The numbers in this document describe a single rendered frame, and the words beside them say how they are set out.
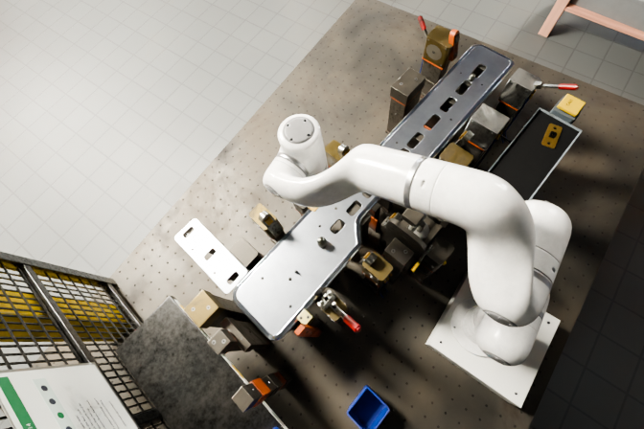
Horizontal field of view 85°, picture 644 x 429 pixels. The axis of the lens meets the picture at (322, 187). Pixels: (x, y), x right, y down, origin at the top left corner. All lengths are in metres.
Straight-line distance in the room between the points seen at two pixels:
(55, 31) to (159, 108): 1.52
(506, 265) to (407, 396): 0.95
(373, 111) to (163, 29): 2.39
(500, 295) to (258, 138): 1.38
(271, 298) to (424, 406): 0.66
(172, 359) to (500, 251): 0.98
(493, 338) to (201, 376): 0.80
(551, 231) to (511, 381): 0.84
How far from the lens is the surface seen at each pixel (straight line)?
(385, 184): 0.58
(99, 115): 3.35
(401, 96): 1.44
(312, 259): 1.18
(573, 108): 1.38
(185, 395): 1.23
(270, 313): 1.18
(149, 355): 1.28
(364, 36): 2.09
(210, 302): 1.18
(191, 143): 2.79
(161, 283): 1.68
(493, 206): 0.53
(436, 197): 0.55
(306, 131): 0.67
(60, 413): 1.03
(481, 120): 1.31
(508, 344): 1.00
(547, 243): 0.67
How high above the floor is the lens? 2.15
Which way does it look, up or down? 66 degrees down
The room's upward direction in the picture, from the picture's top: 14 degrees counter-clockwise
